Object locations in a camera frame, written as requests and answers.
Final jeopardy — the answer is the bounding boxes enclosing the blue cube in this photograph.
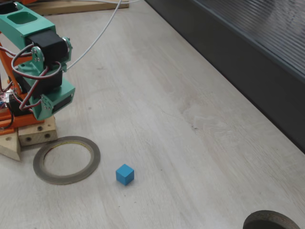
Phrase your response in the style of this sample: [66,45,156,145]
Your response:
[115,164,135,186]

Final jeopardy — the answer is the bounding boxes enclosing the wooden base block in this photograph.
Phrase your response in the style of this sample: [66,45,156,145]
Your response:
[18,116,58,146]

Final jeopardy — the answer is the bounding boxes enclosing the pale wooden wedge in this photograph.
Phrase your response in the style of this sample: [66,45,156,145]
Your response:
[0,130,21,162]

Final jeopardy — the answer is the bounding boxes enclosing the flat wooden plank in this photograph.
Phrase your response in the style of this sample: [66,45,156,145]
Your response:
[23,0,130,16]

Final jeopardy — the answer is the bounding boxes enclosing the grey frosted desk partition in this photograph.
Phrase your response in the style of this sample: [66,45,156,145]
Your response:
[145,0,305,155]

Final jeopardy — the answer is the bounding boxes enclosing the thin servo wire bundle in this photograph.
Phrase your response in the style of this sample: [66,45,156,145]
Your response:
[0,45,65,113]

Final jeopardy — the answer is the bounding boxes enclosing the grey ring of tape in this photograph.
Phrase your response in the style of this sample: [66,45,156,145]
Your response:
[32,135,101,186]

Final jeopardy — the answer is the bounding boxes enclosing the thin white cable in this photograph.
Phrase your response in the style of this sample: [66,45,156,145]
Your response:
[63,0,141,71]

